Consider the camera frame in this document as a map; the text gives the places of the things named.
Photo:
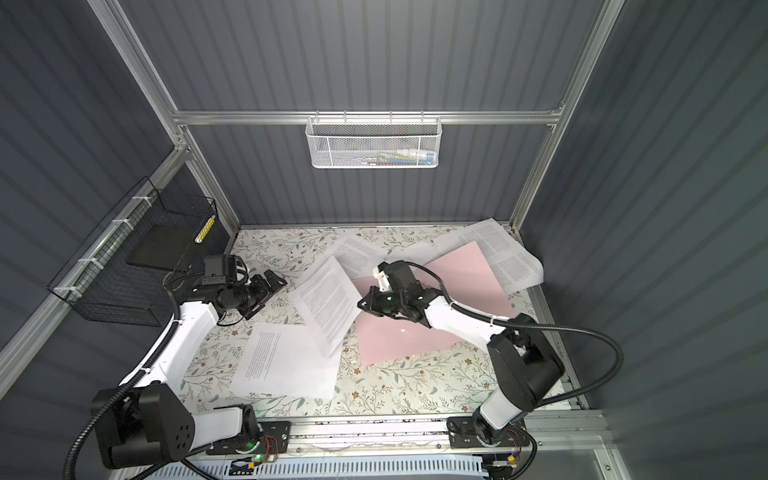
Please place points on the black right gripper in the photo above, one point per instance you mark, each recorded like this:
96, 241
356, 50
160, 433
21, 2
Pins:
373, 305

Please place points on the printed paper sheet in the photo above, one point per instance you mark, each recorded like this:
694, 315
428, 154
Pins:
327, 303
284, 360
357, 257

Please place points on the black wire basket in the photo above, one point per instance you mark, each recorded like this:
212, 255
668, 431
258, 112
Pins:
118, 276

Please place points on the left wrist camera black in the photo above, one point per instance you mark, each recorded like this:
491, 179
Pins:
224, 270

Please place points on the white wire mesh basket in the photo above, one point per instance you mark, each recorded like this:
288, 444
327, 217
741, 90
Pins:
333, 144

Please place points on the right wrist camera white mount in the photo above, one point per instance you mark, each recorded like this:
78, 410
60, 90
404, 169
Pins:
395, 276

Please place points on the yellow marker in basket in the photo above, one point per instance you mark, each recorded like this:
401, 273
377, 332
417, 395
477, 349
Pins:
205, 229

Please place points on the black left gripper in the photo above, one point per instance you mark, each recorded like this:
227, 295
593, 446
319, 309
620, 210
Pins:
264, 291

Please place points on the markers in white basket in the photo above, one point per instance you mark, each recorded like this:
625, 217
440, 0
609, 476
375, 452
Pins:
399, 158

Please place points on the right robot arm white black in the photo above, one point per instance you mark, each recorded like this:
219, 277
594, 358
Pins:
525, 365

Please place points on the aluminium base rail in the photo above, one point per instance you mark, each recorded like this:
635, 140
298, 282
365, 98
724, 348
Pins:
547, 443

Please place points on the printed paper sheets right back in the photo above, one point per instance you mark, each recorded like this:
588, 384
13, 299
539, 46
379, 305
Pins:
513, 266

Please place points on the printed paper sheet back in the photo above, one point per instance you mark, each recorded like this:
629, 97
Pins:
357, 257

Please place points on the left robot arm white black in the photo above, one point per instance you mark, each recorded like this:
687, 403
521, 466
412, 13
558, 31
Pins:
143, 421

